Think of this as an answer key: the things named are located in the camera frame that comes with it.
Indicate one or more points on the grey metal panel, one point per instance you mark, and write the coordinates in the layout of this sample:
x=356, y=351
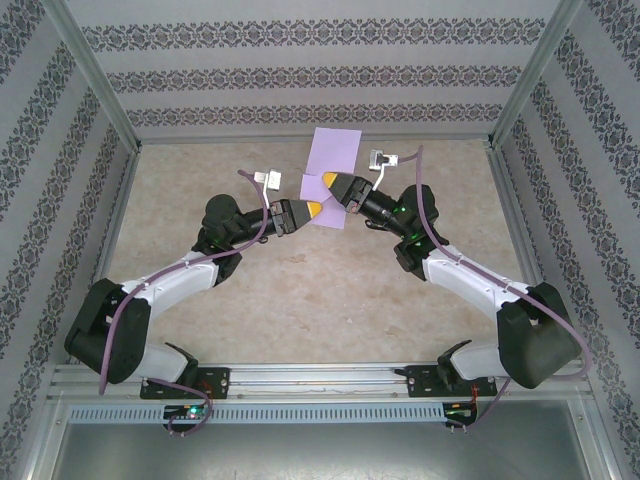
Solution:
x=320, y=450

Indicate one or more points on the light purple paper sheet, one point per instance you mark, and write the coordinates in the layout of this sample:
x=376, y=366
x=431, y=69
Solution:
x=335, y=150

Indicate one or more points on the aluminium frame post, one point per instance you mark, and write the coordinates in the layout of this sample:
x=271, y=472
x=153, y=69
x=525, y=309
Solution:
x=530, y=75
x=95, y=75

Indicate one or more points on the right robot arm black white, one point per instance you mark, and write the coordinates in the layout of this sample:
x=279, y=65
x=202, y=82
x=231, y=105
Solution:
x=465, y=280

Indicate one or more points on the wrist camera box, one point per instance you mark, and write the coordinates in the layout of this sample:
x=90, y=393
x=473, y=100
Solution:
x=382, y=160
x=267, y=181

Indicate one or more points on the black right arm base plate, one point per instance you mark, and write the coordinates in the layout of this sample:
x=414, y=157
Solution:
x=420, y=382

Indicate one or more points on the aluminium side rail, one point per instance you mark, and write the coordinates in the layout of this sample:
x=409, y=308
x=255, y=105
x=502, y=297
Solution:
x=107, y=250
x=525, y=240

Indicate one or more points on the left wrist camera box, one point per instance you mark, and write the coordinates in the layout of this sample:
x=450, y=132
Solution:
x=267, y=181

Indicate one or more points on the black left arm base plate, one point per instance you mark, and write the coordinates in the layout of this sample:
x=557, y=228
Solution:
x=220, y=382

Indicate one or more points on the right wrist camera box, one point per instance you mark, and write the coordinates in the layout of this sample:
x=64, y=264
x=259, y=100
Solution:
x=382, y=160

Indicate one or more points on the aluminium mounting rail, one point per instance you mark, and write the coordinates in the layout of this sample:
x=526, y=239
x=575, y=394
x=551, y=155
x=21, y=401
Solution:
x=320, y=380

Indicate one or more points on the small circuit board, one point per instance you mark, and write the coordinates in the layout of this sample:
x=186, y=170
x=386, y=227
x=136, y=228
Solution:
x=460, y=411
x=187, y=412

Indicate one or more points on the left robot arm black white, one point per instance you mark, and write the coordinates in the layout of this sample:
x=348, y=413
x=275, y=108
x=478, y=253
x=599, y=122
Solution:
x=175, y=282

